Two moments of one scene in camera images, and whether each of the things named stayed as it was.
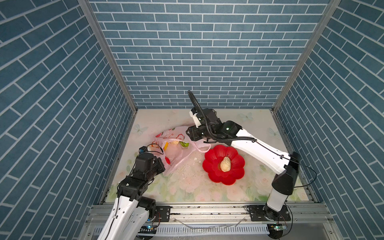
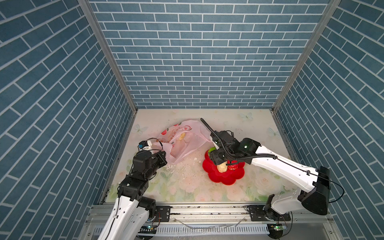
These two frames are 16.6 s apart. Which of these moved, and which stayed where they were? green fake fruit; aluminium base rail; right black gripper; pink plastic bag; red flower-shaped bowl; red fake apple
Moved: pink plastic bag; right black gripper; green fake fruit; red fake apple
Stayed: red flower-shaped bowl; aluminium base rail
